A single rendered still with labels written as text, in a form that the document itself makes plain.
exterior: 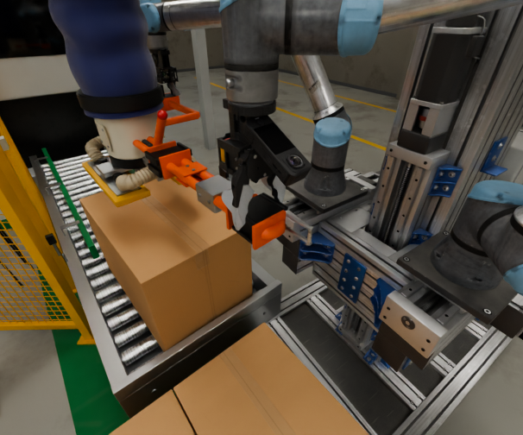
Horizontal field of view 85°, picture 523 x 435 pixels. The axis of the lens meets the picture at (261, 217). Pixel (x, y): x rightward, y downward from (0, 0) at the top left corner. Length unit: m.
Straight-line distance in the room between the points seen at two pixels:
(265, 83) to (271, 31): 0.06
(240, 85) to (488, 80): 0.64
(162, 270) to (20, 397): 1.32
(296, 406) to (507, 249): 0.75
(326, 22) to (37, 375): 2.02
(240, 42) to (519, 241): 0.54
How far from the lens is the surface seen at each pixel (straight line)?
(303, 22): 0.40
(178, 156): 0.75
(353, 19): 0.40
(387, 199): 0.99
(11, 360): 2.23
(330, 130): 0.95
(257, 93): 0.41
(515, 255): 0.65
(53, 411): 1.93
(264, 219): 0.48
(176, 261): 0.90
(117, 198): 0.89
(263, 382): 1.11
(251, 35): 0.40
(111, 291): 1.48
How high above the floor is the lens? 1.55
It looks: 36 degrees down
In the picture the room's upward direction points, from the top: straight up
